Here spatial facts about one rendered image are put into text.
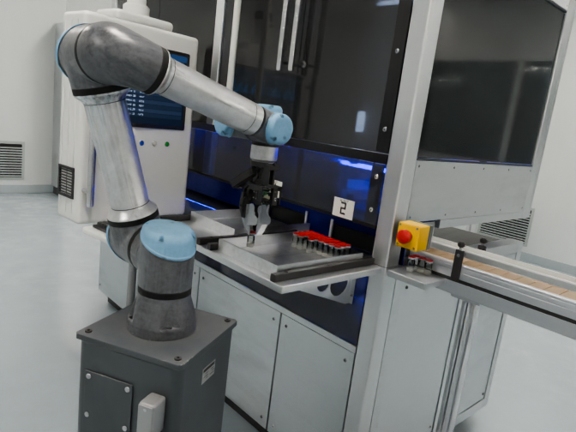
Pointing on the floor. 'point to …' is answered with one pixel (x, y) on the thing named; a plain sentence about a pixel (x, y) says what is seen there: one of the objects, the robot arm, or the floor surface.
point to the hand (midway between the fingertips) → (250, 229)
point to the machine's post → (393, 207)
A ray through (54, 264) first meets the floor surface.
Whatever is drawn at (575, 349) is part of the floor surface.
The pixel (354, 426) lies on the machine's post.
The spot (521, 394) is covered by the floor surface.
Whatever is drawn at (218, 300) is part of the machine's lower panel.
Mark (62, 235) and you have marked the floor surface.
